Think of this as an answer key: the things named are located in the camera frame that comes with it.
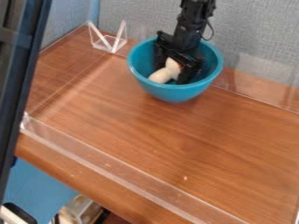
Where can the dark blue foreground post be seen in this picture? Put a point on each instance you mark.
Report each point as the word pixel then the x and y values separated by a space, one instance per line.
pixel 22 21

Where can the clear acrylic front barrier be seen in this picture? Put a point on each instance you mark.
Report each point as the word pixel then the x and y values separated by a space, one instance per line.
pixel 166 196

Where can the clear box below table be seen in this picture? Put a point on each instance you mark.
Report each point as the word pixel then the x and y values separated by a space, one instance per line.
pixel 80 211

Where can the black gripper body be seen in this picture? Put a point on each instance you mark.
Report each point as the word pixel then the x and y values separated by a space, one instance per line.
pixel 180 44

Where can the blue clamp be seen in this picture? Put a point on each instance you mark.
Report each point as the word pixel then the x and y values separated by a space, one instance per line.
pixel 13 162

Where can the clear acrylic barrier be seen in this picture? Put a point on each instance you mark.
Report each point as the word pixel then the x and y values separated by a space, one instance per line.
pixel 166 196
pixel 261 79

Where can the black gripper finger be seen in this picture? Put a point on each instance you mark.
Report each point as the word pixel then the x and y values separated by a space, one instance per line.
pixel 158 57
pixel 188 72

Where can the white brown toy mushroom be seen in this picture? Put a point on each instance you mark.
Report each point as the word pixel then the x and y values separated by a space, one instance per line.
pixel 166 73

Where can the blue bowl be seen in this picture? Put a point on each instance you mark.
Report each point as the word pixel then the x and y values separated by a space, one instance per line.
pixel 140 60

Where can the black white object below table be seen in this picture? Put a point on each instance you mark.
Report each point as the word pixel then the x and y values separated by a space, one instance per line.
pixel 13 215

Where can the clear acrylic back barrier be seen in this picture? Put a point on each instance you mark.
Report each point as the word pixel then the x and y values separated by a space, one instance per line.
pixel 261 79

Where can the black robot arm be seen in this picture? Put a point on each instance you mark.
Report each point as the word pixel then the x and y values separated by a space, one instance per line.
pixel 197 9

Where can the clear acrylic corner bracket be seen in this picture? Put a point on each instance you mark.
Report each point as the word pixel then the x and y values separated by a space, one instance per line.
pixel 106 42

